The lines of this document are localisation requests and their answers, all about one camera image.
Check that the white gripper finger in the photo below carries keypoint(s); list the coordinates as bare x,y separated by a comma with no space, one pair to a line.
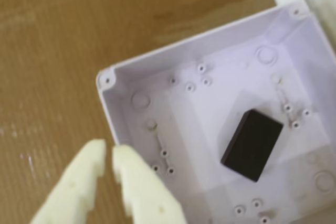
76,190
147,197

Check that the white plastic junction box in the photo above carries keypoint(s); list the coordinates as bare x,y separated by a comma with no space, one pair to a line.
210,129

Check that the black rectangular block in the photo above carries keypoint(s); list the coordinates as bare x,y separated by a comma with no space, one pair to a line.
249,145

